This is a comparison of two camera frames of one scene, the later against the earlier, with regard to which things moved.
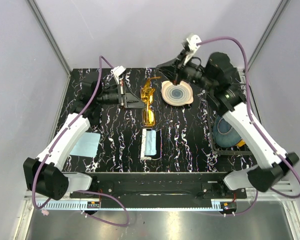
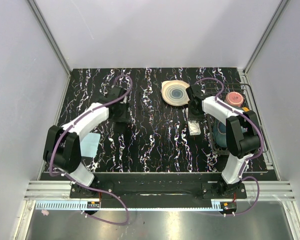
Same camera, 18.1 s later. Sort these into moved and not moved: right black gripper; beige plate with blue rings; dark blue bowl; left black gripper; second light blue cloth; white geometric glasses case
Moved: white geometric glasses case; left black gripper; right black gripper
Not moved: beige plate with blue rings; second light blue cloth; dark blue bowl
